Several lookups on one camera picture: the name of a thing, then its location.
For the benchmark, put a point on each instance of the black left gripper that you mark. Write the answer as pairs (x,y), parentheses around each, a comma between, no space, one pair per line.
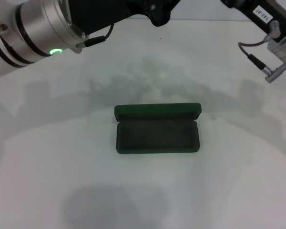
(114,9)

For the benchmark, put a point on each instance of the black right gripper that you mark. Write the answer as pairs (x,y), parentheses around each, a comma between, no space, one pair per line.
(262,14)

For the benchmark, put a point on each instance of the green glasses case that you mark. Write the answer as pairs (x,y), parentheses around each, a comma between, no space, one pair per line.
(157,140)

